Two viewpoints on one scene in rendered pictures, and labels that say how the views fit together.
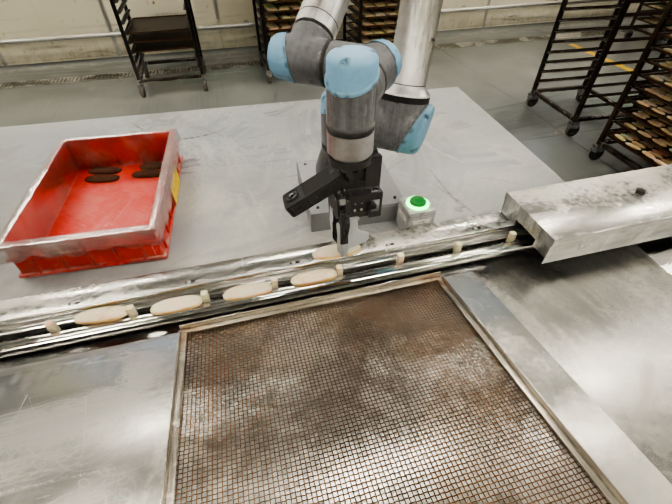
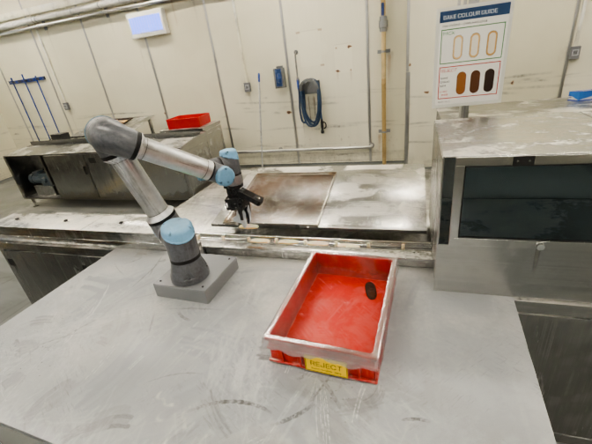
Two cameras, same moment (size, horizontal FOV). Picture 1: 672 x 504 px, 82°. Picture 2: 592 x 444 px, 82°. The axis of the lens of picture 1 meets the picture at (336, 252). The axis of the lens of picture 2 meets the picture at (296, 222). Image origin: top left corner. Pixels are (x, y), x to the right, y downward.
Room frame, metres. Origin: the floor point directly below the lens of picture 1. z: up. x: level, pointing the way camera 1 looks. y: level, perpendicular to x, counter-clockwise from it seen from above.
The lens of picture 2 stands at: (1.61, 1.02, 1.62)
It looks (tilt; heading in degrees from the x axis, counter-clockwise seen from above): 26 degrees down; 215
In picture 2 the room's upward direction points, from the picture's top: 8 degrees counter-clockwise
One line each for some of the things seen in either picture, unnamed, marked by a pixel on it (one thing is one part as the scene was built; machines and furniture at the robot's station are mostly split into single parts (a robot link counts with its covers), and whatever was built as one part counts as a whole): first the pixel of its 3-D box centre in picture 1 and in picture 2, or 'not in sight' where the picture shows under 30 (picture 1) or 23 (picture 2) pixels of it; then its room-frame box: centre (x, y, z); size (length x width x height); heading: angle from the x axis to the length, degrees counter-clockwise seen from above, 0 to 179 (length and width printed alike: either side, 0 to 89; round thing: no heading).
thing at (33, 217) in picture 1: (108, 192); (339, 304); (0.83, 0.59, 0.87); 0.49 x 0.34 x 0.10; 12
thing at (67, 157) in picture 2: not in sight; (122, 160); (-1.14, -3.87, 0.51); 3.00 x 1.26 x 1.03; 105
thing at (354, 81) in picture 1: (352, 91); (229, 162); (0.57, -0.02, 1.24); 0.09 x 0.08 x 0.11; 157
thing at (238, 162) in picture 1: (267, 262); (247, 404); (1.03, 0.26, 0.41); 1.80 x 0.94 x 0.82; 102
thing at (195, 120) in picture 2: not in sight; (188, 121); (-1.79, -3.01, 0.93); 0.51 x 0.36 x 0.13; 109
